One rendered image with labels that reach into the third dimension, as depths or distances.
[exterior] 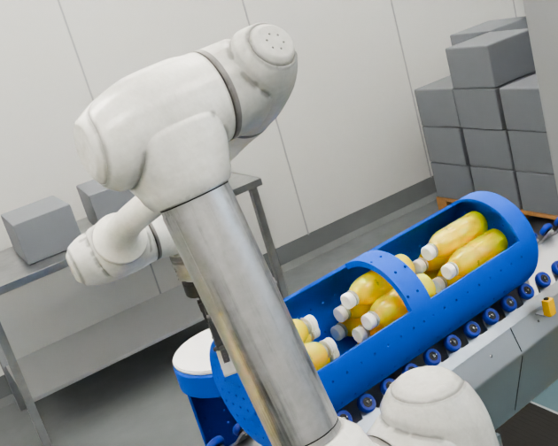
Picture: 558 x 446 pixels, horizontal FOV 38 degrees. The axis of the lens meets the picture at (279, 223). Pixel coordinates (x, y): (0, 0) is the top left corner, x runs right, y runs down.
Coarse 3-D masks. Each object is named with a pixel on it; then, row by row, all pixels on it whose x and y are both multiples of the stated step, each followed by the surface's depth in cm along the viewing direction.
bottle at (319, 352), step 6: (312, 342) 181; (318, 342) 181; (324, 342) 182; (306, 348) 178; (312, 348) 179; (318, 348) 179; (324, 348) 180; (312, 354) 178; (318, 354) 178; (324, 354) 179; (330, 354) 182; (312, 360) 177; (318, 360) 178; (324, 360) 179; (318, 366) 178
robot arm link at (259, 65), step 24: (264, 24) 107; (216, 48) 107; (240, 48) 105; (264, 48) 104; (288, 48) 106; (240, 72) 106; (264, 72) 105; (288, 72) 107; (240, 96) 106; (264, 96) 108; (288, 96) 112; (240, 120) 107; (264, 120) 115
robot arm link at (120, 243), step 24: (240, 144) 124; (120, 216) 142; (144, 216) 140; (96, 240) 149; (120, 240) 145; (144, 240) 152; (72, 264) 150; (96, 264) 150; (120, 264) 150; (144, 264) 156
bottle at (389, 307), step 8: (424, 280) 197; (392, 288) 196; (432, 288) 197; (384, 296) 192; (392, 296) 192; (376, 304) 191; (384, 304) 190; (392, 304) 190; (400, 304) 191; (376, 312) 190; (384, 312) 190; (392, 312) 190; (400, 312) 191; (376, 320) 190; (384, 320) 190; (392, 320) 191
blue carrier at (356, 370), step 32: (480, 192) 217; (416, 224) 214; (448, 224) 229; (512, 224) 207; (384, 256) 194; (416, 256) 224; (512, 256) 205; (320, 288) 202; (416, 288) 188; (448, 288) 193; (480, 288) 199; (512, 288) 212; (320, 320) 206; (416, 320) 187; (448, 320) 194; (352, 352) 176; (384, 352) 182; (416, 352) 192; (224, 384) 185; (352, 384) 178; (256, 416) 178
